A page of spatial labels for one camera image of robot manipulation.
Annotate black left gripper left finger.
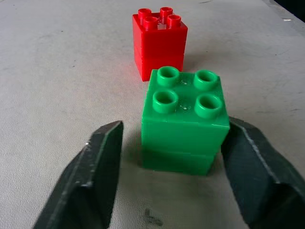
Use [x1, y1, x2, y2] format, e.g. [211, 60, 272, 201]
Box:
[32, 120, 124, 229]

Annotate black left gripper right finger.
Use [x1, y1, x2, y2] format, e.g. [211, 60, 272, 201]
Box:
[221, 116, 305, 229]

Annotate green toy brick cube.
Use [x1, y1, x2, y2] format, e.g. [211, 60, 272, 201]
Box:
[141, 66, 231, 177]

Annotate red toy brick cube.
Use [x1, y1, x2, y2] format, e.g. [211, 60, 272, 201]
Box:
[132, 7, 189, 82]

